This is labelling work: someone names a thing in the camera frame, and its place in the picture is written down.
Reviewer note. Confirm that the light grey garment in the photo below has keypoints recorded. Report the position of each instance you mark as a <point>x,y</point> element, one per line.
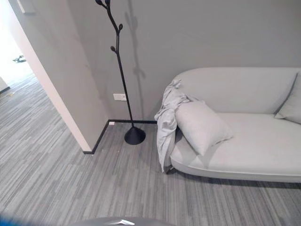
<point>167,122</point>

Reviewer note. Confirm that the black branch-shaped clothes rack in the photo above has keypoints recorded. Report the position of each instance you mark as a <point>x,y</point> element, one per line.
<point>121,75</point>

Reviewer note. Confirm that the metal sofa leg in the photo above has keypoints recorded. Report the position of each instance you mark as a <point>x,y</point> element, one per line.
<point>168,170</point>

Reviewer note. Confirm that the light grey sofa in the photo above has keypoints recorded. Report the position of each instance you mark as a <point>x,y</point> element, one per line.
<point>247,146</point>

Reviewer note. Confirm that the light grey square cushion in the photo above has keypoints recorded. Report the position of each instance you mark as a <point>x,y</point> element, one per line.
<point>202,127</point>

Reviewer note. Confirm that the dark object on floor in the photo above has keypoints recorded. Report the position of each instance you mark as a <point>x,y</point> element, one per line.
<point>18,59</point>

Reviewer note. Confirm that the white wall socket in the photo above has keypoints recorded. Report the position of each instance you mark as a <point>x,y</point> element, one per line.
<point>119,97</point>

